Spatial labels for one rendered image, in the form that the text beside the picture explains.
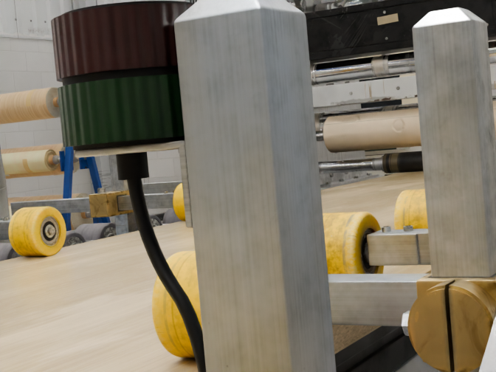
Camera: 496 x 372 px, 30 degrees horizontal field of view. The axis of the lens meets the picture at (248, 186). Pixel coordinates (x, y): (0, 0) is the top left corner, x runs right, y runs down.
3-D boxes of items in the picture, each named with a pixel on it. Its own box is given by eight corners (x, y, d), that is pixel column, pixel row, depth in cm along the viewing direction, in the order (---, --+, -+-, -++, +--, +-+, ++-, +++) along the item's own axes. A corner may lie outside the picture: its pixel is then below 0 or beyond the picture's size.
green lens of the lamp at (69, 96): (249, 131, 36) (244, 74, 36) (162, 137, 31) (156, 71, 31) (127, 142, 39) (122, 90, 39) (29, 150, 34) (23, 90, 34)
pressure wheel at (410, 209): (448, 174, 112) (432, 215, 106) (462, 226, 116) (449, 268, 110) (401, 177, 115) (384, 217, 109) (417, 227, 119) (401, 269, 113)
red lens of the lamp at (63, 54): (243, 67, 36) (238, 10, 36) (156, 63, 31) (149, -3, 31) (121, 83, 39) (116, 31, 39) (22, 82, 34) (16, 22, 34)
